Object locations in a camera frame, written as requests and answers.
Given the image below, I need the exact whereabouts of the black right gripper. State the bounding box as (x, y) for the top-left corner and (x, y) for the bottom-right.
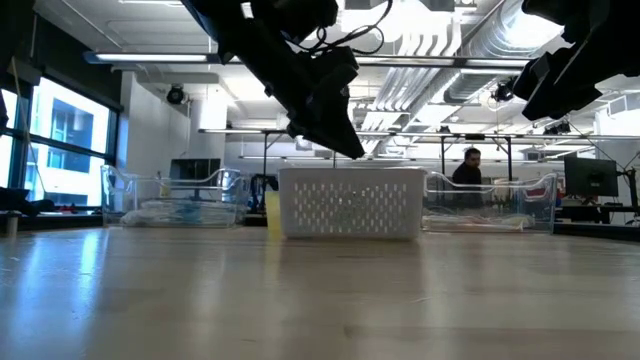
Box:
(513, 24), (640, 121)

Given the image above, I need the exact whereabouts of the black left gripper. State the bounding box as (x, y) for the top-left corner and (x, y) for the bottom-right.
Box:
(264, 47), (366, 160)

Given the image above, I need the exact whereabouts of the white perforated plastic basket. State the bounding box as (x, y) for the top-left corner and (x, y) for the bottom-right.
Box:
(277, 167), (427, 241)

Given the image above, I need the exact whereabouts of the orange toothbrush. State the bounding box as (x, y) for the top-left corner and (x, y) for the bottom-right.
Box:
(424, 218), (504, 234)
(449, 212), (535, 231)

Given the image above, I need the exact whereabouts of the black desk monitor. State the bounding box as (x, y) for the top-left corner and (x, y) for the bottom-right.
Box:
(563, 156), (620, 198)

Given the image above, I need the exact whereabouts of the clear plastic bin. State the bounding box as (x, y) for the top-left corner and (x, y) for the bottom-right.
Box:
(99, 164), (251, 230)
(423, 170), (559, 235)

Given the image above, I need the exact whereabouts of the person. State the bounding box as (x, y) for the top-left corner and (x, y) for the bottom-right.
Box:
(451, 147), (485, 209)

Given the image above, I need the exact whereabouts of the dark wide monitor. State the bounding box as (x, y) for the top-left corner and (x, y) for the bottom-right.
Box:
(169, 158), (222, 182)

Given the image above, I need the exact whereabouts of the overhead light bar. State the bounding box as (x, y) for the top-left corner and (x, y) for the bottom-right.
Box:
(84, 51), (531, 70)

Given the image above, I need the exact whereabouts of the large window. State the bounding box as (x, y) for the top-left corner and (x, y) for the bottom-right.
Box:
(0, 74), (121, 201)

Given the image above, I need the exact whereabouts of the dark lumpy object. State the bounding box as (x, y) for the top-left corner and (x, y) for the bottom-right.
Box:
(0, 187), (57, 217)

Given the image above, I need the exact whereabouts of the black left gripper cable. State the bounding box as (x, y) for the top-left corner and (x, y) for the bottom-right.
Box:
(299, 0), (394, 57)

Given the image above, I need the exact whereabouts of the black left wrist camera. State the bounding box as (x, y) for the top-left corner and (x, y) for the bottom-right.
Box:
(249, 0), (340, 44)

